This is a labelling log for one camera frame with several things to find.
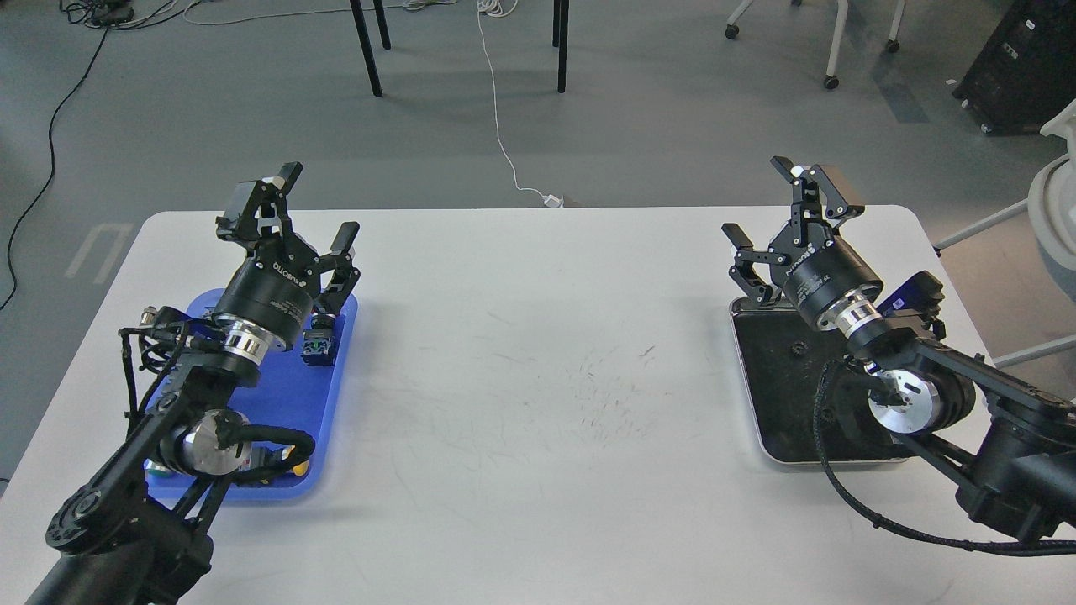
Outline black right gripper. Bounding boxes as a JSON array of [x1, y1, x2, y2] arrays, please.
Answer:
[[721, 155, 883, 332]]

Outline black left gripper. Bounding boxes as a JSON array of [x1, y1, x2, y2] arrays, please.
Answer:
[[211, 161, 362, 351]]

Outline silver green industrial part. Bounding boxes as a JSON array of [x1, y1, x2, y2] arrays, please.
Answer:
[[145, 460, 173, 486]]

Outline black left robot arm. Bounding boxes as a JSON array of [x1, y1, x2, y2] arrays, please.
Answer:
[[29, 161, 362, 604]]

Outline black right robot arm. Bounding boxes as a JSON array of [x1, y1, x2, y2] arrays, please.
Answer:
[[722, 155, 1073, 558]]

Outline metal tray with black mat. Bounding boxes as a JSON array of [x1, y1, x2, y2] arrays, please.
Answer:
[[730, 297, 911, 466]]

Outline white chair base with casters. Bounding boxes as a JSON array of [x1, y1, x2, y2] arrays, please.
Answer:
[[725, 0, 909, 92]]

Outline blue plastic tray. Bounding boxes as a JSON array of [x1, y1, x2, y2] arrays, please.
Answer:
[[147, 289, 358, 505]]

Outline white chair at right edge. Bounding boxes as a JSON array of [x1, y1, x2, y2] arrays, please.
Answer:
[[933, 108, 1076, 369]]

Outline black equipment case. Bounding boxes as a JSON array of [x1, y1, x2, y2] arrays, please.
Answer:
[[952, 1, 1075, 135]]

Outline black table legs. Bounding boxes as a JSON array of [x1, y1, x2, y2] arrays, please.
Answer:
[[349, 0, 570, 97]]

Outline black cable on floor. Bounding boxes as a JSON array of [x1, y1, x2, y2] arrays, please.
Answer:
[[0, 0, 203, 310]]

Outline white cable with plug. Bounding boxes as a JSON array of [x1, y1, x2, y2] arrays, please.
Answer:
[[476, 0, 566, 208]]

